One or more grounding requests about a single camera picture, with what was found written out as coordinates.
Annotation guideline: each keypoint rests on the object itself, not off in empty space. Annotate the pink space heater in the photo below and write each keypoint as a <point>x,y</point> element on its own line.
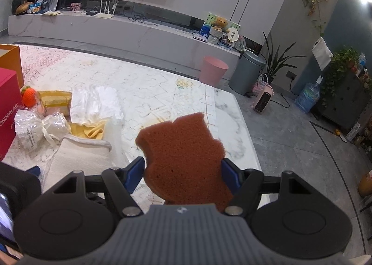
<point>263,92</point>

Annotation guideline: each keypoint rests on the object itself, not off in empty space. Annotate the yellow snack packet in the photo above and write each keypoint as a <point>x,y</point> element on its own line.
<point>50,102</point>

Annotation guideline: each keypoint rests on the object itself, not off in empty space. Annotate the orange knitted toy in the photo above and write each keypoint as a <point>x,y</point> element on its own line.
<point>28,96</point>

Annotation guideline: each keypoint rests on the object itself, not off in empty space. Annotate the brown bear-shaped sponge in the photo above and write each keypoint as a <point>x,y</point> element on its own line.
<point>183,162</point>

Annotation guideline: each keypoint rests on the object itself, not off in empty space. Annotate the teddy bear toy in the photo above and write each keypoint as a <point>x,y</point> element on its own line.
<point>220,24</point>

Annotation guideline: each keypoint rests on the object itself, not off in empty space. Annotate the pink waste bin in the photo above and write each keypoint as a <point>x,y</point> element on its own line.
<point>212,71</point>

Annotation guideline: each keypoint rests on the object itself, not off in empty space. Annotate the orange cardboard box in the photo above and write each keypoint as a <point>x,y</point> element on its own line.
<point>11,60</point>

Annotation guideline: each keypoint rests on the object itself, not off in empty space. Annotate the white wrapped gift bag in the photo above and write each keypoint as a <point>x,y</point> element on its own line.
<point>31,128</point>

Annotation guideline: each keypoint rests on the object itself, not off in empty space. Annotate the grey pedal trash can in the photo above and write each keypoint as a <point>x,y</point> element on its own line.
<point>247,72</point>

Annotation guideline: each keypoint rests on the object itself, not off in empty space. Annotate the yellow folded cloth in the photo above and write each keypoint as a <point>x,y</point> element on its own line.
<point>88,131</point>

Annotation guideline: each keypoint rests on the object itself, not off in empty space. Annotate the red lidded storage cube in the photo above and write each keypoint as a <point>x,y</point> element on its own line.
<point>10,101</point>

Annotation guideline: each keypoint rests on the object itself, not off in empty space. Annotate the tall green floor plant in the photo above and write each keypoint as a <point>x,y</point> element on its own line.
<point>277,59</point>

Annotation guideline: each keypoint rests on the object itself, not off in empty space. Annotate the white wifi router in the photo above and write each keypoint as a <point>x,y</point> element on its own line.
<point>107,9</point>

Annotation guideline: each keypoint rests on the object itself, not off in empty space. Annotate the blue water bottle jug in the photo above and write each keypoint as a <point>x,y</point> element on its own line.
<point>309,96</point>

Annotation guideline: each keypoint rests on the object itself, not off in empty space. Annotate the white fluffy cloth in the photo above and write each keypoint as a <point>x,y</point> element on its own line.
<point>93,104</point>

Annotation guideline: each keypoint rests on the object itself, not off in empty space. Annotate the white lace table cloth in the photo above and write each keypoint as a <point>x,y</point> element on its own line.
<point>147,96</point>

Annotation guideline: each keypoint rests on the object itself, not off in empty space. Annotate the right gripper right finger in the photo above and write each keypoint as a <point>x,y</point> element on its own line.
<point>244,185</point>

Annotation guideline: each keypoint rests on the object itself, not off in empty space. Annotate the white TV console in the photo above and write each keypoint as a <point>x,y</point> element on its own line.
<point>148,39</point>

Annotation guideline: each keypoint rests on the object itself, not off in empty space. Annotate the cream oven mitt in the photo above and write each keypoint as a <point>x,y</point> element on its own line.
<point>91,156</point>

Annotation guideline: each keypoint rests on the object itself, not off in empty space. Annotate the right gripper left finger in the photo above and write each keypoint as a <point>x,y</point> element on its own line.
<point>119,185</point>

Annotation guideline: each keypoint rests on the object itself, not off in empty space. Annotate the dark grey cabinet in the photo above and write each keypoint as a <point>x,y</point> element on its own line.
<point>343,97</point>

